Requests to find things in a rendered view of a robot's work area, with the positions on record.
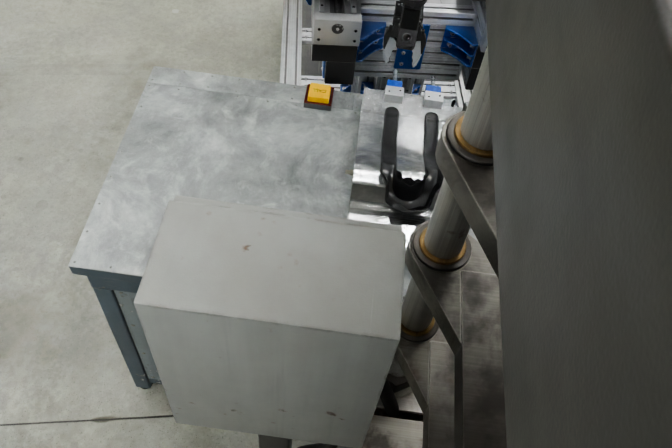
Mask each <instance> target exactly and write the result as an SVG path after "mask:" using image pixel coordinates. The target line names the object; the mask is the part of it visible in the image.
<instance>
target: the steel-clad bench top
mask: <svg viewBox="0 0 672 448"><path fill-rule="evenodd" d="M306 89H307V87H306V86H299V85H292V84H284V83H277V82H270V81H262V80H255V79H247V78H240V77H233V76H225V75H218V74H210V73H203V72H196V71H188V70H181V69H174V68H166V67H159V66H154V67H153V69H152V72H151V74H150V76H149V79H148V81H147V83H146V86H145V88H144V90H143V93H142V95H141V97H140V100H139V102H138V104H137V107H136V109H135V111H134V114H133V116H132V118H131V121H130V123H129V125H128V128H127V130H126V132H125V134H124V137H123V139H122V141H121V144H120V146H119V148H118V151H117V153H116V155H115V158H114V160H113V162H112V165H111V167H110V169H109V172H108V174H107V176H106V179H105V181H104V183H103V186H102V188H101V190H100V192H99V195H98V197H97V199H96V202H95V204H94V206H93V209H92V211H91V213H90V216H89V218H88V220H87V223H86V225H85V227H84V230H83V232H82V234H81V237H80V239H79V241H78V244H77V246H76V248H75V250H74V253H73V255H72V257H71V260H70V262H69V264H68V267H75V268H82V269H89V270H96V271H104V272H111V273H118V274H125V275H132V276H140V277H142V276H143V274H144V271H145V268H146V265H147V262H148V259H149V256H150V253H151V250H152V247H153V245H154V242H155V239H156V236H157V233H158V230H159V227H160V224H161V221H162V218H163V215H164V213H165V210H166V207H167V204H168V202H169V201H170V200H173V201H174V198H175V196H176V195H180V196H187V197H194V198H202V199H209V200H216V201H224V202H231V203H238V204H245V205H253V206H260V207H267V208H275V209H282V210H289V211H296V212H304V213H311V214H318V215H326V216H333V217H340V218H347V216H348V208H349V200H350V192H351V185H352V177H353V176H350V175H349V174H345V172H346V170H351V169H352V170H353V169H354V161H355V153H356V145H357V137H358V129H359V122H360V114H361V107H362V100H363V94H358V93H355V95H354V93H351V92H343V91H336V90H334V96H333V102H332V108H331V111H326V110H319V109H311V108H304V107H303V106H304V99H305V94H306ZM353 100H354V102H353ZM352 107H353V109H352Z"/></svg>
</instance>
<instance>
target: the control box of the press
mask: <svg viewBox="0 0 672 448"><path fill-rule="evenodd" d="M405 250H406V234H405V233H404V232H402V226H398V225H391V224H384V223H377V222H369V221H362V220H355V219H347V218H340V217H333V216H326V215H318V214H311V213H304V212H296V211H289V210H282V209H275V208H267V207H260V206H253V205H245V204H238V203H231V202H224V201H216V200H209V199H202V198H194V197H187V196H180V195H176V196H175V198H174V201H173V200H170V201H169V202H168V204H167V207H166V210H165V213H164V215H163V218H162V221H161V224H160V227H159V230H158V233H157V236H156V239H155V242H154V245H153V247H152V250H151V253H150V256H149V259H148V262H147V265H146V268H145V271H144V274H143V276H142V279H141V282H140V285H139V288H138V291H137V294H136V297H135V300H134V306H135V309H136V311H137V314H138V317H139V320H140V323H141V326H142V328H143V331H144V334H145V337H146V340H147V342H148V345H149V348H150V351H151V354H152V357H153V359H154V362H155V365H156V368H157V371H158V373H159V376H160V379H161V382H162V385H163V388H164V390H165V393H166V396H167V399H168V402H169V405H170V407H171V410H172V413H173V416H174V419H175V421H176V423H181V424H188V425H195V426H202V427H209V428H216V429H223V430H230V431H238V432H245V433H252V434H258V440H259V448H292V439H295V440H302V441H309V442H316V443H317V444H309V445H304V446H300V447H298V448H337V446H344V447H352V448H362V446H363V443H364V440H365V437H366V435H367V432H368V429H369V426H370V423H371V420H372V418H373V415H374V412H375V409H376V406H377V404H378V401H379V398H380V395H381V392H382V389H383V387H384V384H385V381H386V378H387V375H388V373H389V370H390V367H391V364H392V361H393V358H394V356H395V353H396V350H397V347H398V344H399V342H400V337H401V320H402V302H403V284H404V267H405Z"/></svg>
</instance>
